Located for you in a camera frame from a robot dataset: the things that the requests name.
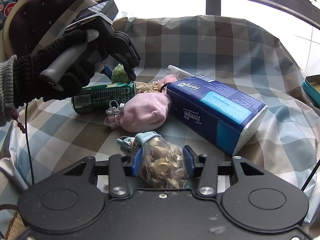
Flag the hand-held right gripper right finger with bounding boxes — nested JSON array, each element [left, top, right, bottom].
[[183, 145, 265, 197]]

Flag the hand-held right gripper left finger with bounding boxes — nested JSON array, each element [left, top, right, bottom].
[[60, 149, 143, 197]]

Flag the green knitted scrunchie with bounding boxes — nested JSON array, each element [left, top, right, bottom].
[[111, 64, 127, 83]]

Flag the beige lace scrunchie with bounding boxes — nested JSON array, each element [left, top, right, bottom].
[[135, 80, 162, 94]]

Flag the bag of dried slices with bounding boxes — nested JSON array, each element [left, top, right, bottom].
[[117, 131, 190, 189]]

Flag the pink fabric pouch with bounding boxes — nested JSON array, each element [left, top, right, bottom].
[[120, 91, 173, 133]]

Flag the woven basket with fabric liner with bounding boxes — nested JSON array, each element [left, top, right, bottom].
[[0, 203, 25, 240]]

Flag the person's left forearm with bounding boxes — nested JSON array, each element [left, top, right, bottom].
[[0, 55, 17, 128]]

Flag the person's left hand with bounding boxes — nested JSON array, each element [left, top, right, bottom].
[[12, 29, 103, 108]]

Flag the green drink can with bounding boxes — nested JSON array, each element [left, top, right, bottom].
[[71, 81, 137, 114]]

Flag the pink sock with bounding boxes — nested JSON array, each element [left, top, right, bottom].
[[159, 74, 178, 93]]

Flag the silver ribbon bow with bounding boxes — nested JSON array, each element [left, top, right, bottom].
[[104, 100, 125, 130]]

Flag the small white tissue packet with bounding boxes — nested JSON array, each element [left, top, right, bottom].
[[167, 65, 194, 80]]

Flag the blue tissue pack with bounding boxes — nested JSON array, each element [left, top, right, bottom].
[[165, 74, 268, 156]]

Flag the purple upholstered chair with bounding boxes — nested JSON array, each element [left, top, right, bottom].
[[0, 0, 94, 63]]

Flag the checked tablecloth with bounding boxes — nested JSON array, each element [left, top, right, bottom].
[[0, 0, 320, 230]]

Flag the teal metal tin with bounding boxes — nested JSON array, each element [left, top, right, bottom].
[[302, 75, 320, 103]]

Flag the dark bead bracelet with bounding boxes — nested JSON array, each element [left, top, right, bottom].
[[11, 107, 27, 134]]

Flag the black cable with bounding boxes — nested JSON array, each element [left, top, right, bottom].
[[24, 102, 35, 187], [301, 164, 320, 192]]

